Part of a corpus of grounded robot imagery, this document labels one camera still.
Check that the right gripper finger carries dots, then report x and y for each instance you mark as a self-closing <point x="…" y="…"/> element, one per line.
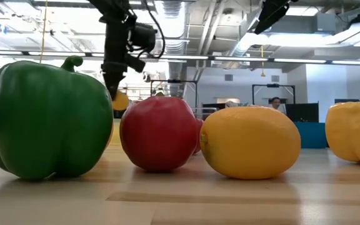
<point x="270" y="15"/>

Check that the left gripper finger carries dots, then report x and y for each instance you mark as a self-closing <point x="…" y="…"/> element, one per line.
<point x="114" y="84"/>

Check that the small yellow lemon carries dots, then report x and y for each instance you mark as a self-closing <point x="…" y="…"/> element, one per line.
<point x="122" y="101"/>

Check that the red tomato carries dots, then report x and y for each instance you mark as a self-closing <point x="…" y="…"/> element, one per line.
<point x="158" y="134"/>

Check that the green bell pepper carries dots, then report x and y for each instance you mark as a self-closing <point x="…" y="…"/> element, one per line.
<point x="48" y="118"/>

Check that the large orange-yellow lemon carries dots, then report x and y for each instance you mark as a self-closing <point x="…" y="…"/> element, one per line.
<point x="250" y="143"/>

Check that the yellow bell pepper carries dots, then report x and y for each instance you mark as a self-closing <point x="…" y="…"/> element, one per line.
<point x="355" y="134"/>

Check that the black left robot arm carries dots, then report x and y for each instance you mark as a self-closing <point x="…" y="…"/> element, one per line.
<point x="114" y="7"/>

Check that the black monitor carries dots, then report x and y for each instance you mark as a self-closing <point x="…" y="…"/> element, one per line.
<point x="119" y="114"/>

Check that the long white light strip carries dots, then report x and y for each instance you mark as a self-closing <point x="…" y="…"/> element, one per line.
<point x="180" y="57"/>

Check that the person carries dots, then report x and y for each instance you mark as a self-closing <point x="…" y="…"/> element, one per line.
<point x="276" y="103"/>

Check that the black partition panel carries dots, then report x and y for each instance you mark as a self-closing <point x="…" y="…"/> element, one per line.
<point x="302" y="112"/>

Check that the blue bin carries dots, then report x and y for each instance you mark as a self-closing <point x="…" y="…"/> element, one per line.
<point x="311" y="136"/>

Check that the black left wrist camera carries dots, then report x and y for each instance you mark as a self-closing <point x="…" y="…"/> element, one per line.
<point x="144" y="37"/>

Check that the smooth silver ventilation duct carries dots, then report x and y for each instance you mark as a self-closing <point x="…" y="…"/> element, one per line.
<point x="245" y="43"/>

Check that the ribbed silver ventilation duct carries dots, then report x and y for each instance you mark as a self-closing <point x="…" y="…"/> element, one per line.
<point x="171" y="18"/>

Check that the black camera rig frame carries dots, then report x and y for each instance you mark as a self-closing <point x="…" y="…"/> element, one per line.
<point x="273" y="85"/>

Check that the dark wall monitor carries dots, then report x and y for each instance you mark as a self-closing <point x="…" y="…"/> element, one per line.
<point x="347" y="101"/>

